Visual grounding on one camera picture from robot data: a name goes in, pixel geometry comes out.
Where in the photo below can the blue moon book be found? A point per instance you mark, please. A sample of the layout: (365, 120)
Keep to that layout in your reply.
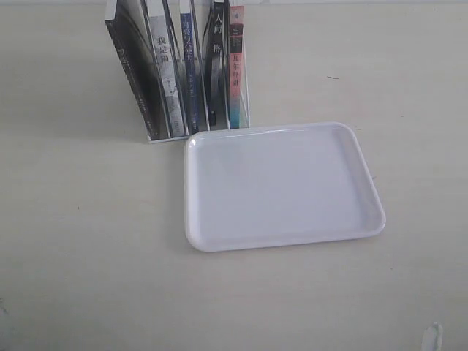
(189, 60)

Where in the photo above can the black book white title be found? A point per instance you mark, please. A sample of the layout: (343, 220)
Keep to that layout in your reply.
(215, 75)

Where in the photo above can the pink teal book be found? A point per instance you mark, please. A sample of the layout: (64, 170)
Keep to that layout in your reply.
(236, 65)

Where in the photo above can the dark brown book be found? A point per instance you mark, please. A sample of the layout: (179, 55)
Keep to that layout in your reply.
(127, 28)

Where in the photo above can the grey white book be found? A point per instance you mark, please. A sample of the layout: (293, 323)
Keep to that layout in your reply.
(162, 41)

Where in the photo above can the white plastic tray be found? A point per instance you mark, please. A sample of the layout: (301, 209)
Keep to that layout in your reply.
(278, 186)

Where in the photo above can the white wire book rack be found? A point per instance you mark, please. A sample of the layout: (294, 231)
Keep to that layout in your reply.
(200, 11)

